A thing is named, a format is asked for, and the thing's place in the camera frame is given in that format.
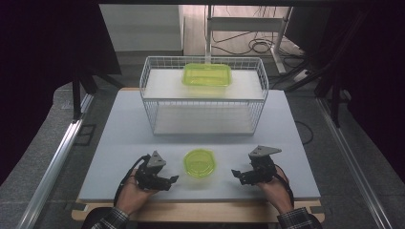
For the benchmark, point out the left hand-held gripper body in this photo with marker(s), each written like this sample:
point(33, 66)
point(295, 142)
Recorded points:
point(149, 176)

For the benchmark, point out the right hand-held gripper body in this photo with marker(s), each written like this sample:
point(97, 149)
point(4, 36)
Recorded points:
point(262, 170)

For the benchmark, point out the green round plastic container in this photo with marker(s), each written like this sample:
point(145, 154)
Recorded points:
point(199, 162)

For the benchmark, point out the green rectangular plastic container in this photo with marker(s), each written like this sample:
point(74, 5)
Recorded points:
point(206, 75)

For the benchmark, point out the person's left hand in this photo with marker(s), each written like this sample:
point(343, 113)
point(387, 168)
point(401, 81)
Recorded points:
point(132, 194)

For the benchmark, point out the person's right hand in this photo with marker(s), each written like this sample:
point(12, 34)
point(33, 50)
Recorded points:
point(278, 192)

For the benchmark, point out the white table mat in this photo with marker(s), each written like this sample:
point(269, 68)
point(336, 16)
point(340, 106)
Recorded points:
point(121, 152)

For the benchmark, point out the black metal stand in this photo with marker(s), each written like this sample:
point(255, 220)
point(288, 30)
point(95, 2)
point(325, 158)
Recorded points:
point(76, 98)
point(335, 105)

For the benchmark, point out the black curtain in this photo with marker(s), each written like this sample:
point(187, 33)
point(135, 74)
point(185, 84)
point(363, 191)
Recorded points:
point(38, 63)
point(375, 79)

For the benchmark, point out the silver metal rail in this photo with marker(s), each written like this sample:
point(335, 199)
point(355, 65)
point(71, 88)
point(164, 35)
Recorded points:
point(353, 165)
point(54, 165)

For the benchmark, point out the white metal desk frame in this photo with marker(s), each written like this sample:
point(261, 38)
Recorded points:
point(245, 24)

